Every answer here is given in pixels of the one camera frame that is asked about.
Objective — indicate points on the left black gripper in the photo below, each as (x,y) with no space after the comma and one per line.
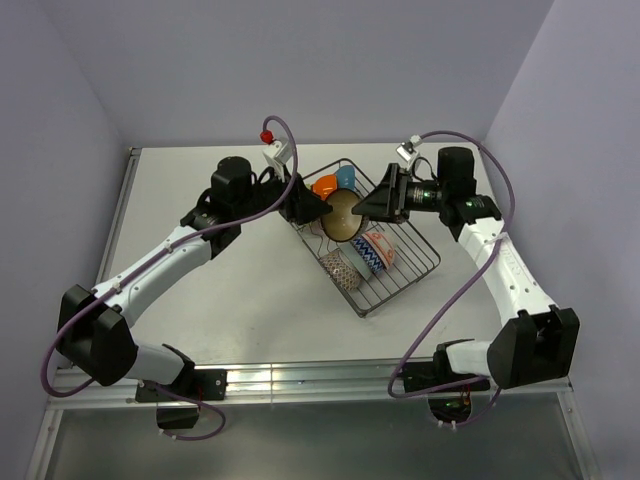
(302,206)

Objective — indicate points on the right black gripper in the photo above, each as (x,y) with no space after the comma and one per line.
(389,200)

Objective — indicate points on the orange bowl white inside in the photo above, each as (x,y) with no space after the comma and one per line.
(325,186)

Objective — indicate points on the olive patterned bowl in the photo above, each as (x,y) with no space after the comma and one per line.
(341,224)

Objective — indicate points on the blue ceramic bowl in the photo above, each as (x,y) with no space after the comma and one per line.
(346,177)

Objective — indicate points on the orange floral bowl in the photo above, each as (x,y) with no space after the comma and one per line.
(384,244)

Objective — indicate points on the orange patterned bowl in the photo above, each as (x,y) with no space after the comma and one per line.
(368,253)

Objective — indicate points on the brown patterned bowl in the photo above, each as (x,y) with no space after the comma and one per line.
(342,272)

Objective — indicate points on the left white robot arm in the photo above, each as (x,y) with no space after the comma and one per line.
(94,330)

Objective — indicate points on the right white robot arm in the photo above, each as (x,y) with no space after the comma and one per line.
(537,338)

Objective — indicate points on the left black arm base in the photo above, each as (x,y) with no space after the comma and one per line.
(200,387)

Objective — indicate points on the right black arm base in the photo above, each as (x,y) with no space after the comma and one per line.
(452,405)

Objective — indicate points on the grey wire dish rack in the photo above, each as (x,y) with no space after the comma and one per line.
(415,257)

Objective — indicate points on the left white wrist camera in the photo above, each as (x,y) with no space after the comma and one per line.
(276,152)

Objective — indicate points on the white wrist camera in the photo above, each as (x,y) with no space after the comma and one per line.
(408,150)
(276,152)

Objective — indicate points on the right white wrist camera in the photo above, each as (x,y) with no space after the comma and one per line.
(408,150)

